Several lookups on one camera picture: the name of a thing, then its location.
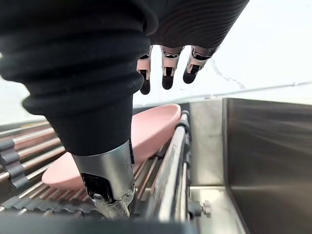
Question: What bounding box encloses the stainless steel sink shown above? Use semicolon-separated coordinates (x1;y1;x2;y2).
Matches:
136;97;312;234

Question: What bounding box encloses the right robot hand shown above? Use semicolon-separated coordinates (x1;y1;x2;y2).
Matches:
0;0;251;219

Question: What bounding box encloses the pink plate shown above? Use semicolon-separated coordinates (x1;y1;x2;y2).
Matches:
41;103;182;191

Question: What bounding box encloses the roll-up steel drying rack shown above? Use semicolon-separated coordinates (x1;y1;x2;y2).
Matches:
0;110;212;223

